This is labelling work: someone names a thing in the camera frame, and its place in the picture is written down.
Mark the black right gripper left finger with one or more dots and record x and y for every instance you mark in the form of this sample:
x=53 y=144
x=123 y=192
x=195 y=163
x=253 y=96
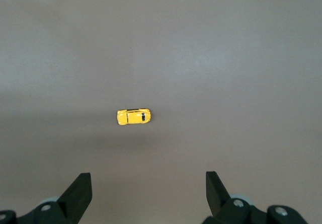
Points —
x=75 y=198

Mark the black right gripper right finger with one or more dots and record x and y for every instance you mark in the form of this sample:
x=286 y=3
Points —
x=216 y=196

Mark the yellow beetle toy car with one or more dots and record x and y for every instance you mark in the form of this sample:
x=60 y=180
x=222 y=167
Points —
x=133 y=117

